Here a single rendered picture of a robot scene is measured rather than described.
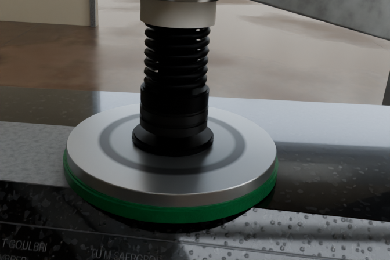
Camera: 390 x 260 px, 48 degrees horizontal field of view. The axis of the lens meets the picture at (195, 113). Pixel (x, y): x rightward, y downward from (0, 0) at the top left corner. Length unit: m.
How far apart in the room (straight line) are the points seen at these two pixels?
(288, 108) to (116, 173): 0.33
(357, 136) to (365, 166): 0.08
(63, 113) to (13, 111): 0.06
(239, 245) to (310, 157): 0.16
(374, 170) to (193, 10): 0.26
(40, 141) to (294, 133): 0.30
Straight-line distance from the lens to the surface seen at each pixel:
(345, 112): 0.66
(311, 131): 0.58
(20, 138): 0.53
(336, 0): 0.40
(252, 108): 0.63
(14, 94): 0.67
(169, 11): 0.38
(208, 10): 0.39
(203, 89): 0.42
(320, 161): 0.50
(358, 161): 0.52
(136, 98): 0.64
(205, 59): 0.41
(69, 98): 0.64
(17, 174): 0.46
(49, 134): 0.53
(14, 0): 5.69
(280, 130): 0.57
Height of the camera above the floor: 1.04
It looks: 22 degrees down
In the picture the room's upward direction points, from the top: 4 degrees clockwise
